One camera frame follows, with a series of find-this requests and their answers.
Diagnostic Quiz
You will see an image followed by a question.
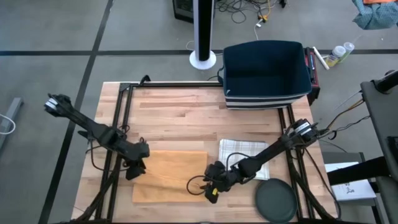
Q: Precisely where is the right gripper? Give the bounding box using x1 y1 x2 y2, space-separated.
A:
203 160 247 205

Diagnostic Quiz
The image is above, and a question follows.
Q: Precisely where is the yellow towel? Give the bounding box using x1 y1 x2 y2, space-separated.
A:
132 150 208 203

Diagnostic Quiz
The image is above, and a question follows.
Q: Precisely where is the white cloth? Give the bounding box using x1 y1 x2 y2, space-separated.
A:
218 139 271 181

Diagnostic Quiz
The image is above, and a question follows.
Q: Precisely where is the dark green round plate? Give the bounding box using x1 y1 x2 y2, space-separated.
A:
254 177 299 223

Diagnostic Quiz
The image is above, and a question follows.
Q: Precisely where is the navy white striped fabric bin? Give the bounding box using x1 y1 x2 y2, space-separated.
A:
217 39 313 110

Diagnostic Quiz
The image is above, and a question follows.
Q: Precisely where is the white printed box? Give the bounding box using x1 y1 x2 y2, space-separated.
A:
324 161 377 207

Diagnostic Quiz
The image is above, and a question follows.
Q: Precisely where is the grey floor bar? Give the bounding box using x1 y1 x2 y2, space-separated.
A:
0 97 24 150

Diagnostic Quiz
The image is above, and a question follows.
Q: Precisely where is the black padded bar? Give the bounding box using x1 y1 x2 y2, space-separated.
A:
326 155 391 187

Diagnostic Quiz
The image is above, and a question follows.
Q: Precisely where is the white black tower fan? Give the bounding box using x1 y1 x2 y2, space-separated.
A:
188 0 217 71

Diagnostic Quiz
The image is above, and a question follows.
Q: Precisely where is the red black tool case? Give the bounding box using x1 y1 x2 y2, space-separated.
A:
303 46 321 105

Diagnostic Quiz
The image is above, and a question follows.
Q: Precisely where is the black box on floor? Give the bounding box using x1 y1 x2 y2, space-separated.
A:
172 0 195 24

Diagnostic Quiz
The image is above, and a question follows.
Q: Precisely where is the white plastic tube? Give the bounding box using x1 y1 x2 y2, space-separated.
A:
312 45 330 71

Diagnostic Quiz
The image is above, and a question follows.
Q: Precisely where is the grey equipment cart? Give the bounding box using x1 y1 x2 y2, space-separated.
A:
359 79 398 224

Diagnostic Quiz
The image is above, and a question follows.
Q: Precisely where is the green bottle white cap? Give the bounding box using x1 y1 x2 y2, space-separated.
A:
337 42 355 64

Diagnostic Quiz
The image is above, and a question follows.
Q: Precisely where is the teal patterned cloth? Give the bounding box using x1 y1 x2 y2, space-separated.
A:
351 0 398 31

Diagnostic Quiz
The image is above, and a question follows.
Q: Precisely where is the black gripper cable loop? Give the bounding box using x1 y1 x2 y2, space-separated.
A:
186 174 212 196

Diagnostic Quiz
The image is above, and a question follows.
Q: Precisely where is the black metal table rail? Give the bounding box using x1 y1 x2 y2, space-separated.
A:
119 81 223 89

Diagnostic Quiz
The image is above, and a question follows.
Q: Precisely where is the thin white cable loop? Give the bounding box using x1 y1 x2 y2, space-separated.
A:
0 111 16 134

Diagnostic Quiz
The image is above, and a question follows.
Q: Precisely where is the white power cable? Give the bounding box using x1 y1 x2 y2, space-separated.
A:
185 18 264 57

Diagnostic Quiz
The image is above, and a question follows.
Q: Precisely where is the tangle of black cables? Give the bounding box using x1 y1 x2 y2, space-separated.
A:
214 0 287 24

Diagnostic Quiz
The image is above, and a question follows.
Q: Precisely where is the black cylinder handle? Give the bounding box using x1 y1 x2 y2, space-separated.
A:
372 69 398 94

